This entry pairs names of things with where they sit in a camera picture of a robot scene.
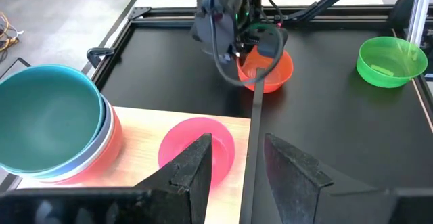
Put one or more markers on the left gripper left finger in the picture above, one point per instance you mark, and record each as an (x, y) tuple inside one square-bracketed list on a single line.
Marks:
[(196, 170)]

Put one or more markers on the large lavender-blue bowl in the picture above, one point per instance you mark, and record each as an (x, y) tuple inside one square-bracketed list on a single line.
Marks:
[(109, 124)]

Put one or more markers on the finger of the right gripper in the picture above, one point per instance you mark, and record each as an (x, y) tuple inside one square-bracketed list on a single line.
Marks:
[(216, 31), (272, 44)]

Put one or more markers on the black table clamp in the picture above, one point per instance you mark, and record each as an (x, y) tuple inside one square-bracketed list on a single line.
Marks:
[(98, 52)]

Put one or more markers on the silver aluminium post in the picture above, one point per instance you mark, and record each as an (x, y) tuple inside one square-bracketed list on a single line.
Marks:
[(417, 14)]

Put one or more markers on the black diagonal support strut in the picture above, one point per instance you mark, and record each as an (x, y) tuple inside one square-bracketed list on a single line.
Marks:
[(324, 2)]

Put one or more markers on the black table mat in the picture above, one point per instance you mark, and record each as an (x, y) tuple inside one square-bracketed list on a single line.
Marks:
[(338, 115)]

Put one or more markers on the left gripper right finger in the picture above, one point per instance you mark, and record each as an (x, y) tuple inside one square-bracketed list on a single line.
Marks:
[(291, 180)]

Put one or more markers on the small pink plastic bowl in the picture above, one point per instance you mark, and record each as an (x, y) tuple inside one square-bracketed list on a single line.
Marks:
[(182, 129)]

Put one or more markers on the small green plastic bowl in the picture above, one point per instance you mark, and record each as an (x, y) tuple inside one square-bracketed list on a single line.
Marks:
[(389, 55)]

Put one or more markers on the small orange plastic bowl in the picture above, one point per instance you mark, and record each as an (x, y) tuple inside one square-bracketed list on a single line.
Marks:
[(277, 78)]

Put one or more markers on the wooden shelf with black frame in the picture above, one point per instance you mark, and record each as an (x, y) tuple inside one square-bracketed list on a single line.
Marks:
[(142, 136)]

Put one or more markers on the large teal bowl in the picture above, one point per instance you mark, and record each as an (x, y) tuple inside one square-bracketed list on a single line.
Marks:
[(47, 122)]

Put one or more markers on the large white bowl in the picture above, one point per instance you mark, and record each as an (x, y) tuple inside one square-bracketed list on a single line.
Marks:
[(116, 142)]

